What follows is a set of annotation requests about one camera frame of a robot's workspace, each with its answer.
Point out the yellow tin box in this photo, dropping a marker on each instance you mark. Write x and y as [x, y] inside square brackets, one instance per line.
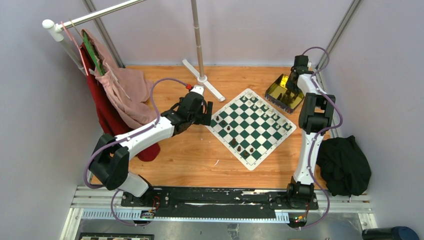
[282, 97]

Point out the black cloth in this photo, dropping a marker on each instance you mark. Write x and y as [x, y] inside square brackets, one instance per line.
[343, 166]

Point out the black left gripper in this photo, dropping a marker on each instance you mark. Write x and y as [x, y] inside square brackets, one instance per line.
[204, 117]

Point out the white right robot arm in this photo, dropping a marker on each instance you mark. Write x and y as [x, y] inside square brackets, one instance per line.
[315, 118]

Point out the white chess piece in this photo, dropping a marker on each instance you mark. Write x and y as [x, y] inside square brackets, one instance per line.
[250, 95]

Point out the white clothes rack stand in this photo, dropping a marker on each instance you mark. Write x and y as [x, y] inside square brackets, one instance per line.
[199, 73]

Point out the green white chess mat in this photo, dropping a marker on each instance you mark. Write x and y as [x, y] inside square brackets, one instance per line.
[254, 123]

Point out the pink cloth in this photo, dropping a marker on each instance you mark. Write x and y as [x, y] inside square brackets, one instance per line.
[126, 88]

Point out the red cloth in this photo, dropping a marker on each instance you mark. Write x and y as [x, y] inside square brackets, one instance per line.
[108, 117]

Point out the green hanger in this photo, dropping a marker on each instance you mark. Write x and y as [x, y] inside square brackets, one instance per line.
[93, 53]

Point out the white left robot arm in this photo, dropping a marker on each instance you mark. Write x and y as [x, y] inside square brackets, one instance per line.
[109, 162]

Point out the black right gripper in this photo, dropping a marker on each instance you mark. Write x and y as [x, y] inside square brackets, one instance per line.
[290, 85]

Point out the white rack bar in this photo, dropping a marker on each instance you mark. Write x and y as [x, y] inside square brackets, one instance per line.
[55, 29]

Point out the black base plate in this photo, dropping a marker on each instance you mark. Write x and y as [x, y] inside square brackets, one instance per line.
[216, 203]

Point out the dark blue cylinder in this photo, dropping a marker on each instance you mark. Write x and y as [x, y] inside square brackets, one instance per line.
[390, 233]

